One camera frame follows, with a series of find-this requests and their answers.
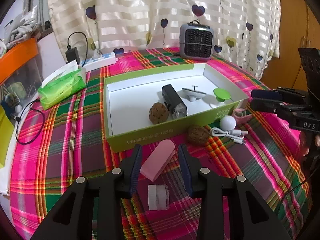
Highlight white usb cable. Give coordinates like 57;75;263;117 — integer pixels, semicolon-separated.
209;126;249;145

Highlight small white cream jar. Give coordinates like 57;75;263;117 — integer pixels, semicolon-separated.
148;185;169;211

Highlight green round cap gadget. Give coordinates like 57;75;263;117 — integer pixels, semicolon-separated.
213;88;231;102

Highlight cream striped heart curtain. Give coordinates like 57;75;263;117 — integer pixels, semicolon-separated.
48;0;281;78

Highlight black cable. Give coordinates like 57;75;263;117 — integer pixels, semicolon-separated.
15;31;89;145

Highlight black power adapter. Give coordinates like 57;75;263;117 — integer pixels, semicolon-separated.
65;46;80;64

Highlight black camera box right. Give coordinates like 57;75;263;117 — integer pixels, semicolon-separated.
298;48;320;97

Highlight white work gloves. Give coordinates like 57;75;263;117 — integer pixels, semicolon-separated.
4;18;40;50

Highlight green tissue pack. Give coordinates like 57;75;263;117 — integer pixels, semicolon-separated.
38;60;87;110

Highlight green white cardboard box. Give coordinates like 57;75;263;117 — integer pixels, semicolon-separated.
103;63;248;152

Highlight pink oblong case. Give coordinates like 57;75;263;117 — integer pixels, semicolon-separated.
140;139;175;181

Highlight white power strip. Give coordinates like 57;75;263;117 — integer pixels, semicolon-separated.
80;52;118;72

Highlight black flashlight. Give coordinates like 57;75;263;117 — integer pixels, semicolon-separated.
162;85;188;119

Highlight orange plastic bin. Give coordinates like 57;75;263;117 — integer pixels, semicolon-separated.
0;37;39;85

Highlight white ball camera gadget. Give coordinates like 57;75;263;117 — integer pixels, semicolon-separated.
219;115;236;131

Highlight pink clip holder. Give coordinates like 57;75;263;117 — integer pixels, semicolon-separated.
232;108;252;125

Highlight pink plaid tablecloth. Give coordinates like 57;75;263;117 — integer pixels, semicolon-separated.
9;48;312;239

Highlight yellow cardboard box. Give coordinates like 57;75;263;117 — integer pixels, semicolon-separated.
0;106;14;168

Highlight wooden wardrobe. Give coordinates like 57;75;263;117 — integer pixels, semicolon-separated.
261;0;319;90

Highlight grey portable fan heater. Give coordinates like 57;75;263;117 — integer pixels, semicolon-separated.
179;20;214;61

